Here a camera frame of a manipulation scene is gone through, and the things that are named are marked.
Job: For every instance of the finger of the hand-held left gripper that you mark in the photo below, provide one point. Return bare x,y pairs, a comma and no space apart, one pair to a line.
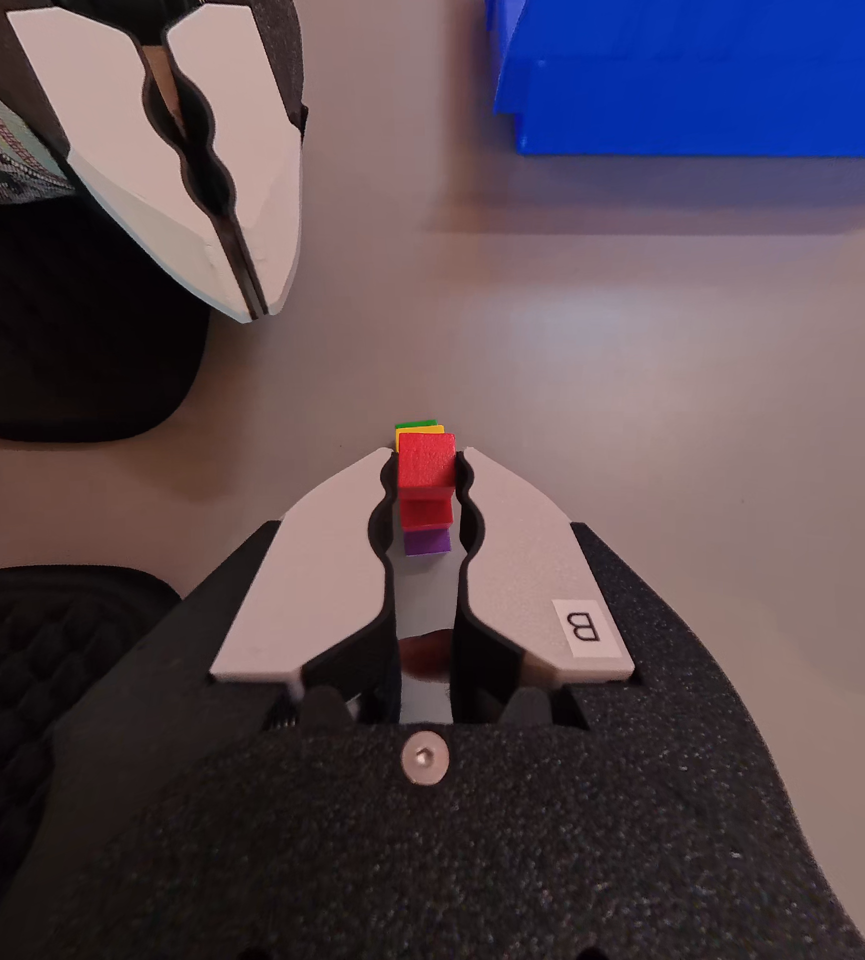
110,127
260,127

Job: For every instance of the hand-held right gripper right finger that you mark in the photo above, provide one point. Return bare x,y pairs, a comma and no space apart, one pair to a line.
530,577

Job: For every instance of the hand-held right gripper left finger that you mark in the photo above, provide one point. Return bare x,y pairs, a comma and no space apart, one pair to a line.
305,585

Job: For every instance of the purple cube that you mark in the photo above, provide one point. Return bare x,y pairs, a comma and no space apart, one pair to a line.
427,541

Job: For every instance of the red cube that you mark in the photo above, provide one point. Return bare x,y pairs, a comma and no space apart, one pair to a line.
426,461
426,514

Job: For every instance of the yellow cube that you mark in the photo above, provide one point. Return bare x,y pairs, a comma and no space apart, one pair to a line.
419,430

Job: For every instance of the green cube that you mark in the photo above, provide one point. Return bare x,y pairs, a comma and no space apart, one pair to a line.
415,423

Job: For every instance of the blue plastic bin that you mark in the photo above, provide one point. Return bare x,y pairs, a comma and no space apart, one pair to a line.
702,75

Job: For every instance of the grey desk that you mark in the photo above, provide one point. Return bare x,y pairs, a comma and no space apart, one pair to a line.
627,375

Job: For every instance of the person's right hand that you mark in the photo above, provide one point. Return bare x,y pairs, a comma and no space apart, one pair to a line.
425,654

